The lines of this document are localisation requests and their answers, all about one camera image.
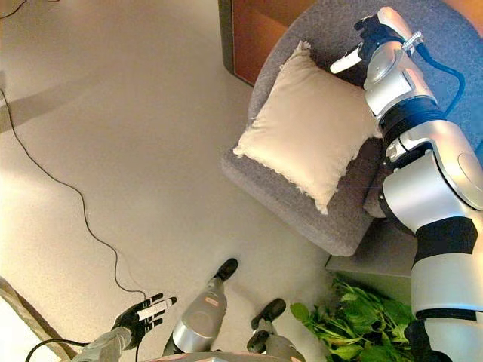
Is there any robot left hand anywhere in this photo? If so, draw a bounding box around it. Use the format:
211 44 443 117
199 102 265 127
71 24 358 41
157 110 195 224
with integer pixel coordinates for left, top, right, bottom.
112 291 178 350

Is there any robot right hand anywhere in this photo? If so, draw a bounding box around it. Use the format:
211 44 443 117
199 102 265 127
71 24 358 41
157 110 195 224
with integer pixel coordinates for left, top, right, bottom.
329 7 412 75

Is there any white fringed square pillow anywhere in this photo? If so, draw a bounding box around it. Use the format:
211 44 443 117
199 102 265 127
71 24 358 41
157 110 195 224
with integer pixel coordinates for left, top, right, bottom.
232 40 384 216

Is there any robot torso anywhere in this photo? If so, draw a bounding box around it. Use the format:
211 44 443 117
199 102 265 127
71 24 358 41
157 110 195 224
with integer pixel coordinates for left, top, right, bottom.
171 350 267 362

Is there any grey fabric tub armchair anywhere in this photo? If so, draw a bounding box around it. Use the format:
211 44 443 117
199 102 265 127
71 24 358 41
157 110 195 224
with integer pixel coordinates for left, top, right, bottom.
220 0 483 258

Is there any green leafy potted plant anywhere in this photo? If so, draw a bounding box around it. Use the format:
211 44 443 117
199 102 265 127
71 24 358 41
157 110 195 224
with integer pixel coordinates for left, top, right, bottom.
290 277 420 362

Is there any blue right wrist cable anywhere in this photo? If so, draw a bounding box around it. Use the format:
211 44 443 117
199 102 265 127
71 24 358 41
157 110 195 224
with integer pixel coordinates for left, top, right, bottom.
414 40 467 115

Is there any thin black floor cable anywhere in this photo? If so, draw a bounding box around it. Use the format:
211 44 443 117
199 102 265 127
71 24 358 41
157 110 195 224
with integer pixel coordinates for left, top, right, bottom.
0 87 147 299

